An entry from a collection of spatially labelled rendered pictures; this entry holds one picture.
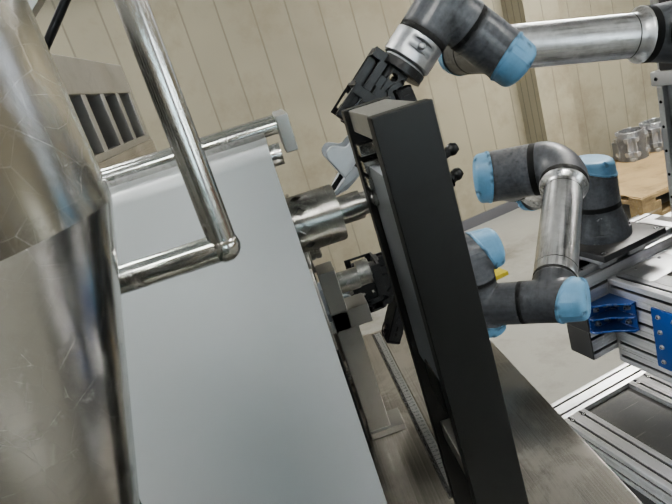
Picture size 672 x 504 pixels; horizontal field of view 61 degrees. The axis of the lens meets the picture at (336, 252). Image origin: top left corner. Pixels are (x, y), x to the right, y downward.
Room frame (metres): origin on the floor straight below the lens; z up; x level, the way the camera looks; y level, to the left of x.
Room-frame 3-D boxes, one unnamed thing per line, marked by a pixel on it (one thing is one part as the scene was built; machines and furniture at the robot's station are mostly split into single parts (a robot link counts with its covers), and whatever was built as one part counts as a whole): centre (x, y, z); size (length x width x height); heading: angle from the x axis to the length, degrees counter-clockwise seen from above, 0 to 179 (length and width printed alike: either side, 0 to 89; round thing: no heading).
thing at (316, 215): (0.61, 0.01, 1.34); 0.06 x 0.06 x 0.06; 3
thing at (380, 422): (0.83, 0.01, 1.05); 0.06 x 0.05 x 0.31; 93
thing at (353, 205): (0.62, -0.05, 1.34); 0.06 x 0.03 x 0.03; 93
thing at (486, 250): (0.94, -0.22, 1.11); 0.11 x 0.08 x 0.09; 93
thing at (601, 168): (1.50, -0.74, 0.98); 0.13 x 0.12 x 0.14; 57
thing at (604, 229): (1.50, -0.75, 0.87); 0.15 x 0.15 x 0.10
